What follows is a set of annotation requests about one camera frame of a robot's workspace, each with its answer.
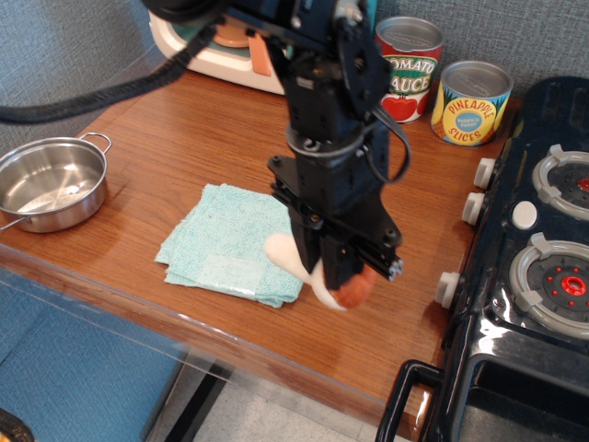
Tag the brown and white toy mushroom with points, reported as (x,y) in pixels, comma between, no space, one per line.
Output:
(281,250)

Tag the stainless steel pot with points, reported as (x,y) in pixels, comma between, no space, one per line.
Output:
(54,183)

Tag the black toy stove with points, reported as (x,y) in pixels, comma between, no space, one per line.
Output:
(516,345)

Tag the light blue folded cloth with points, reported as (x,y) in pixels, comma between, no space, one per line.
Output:
(219,246)

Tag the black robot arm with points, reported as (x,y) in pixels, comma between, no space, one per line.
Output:
(334,78)

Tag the tomato sauce can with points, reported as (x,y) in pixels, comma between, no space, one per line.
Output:
(413,46)

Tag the white teal toy microwave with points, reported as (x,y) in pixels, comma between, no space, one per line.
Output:
(248,66)

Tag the pineapple slices can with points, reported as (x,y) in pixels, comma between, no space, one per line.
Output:
(470,103)

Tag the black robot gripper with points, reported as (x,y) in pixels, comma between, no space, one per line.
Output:
(332,190)

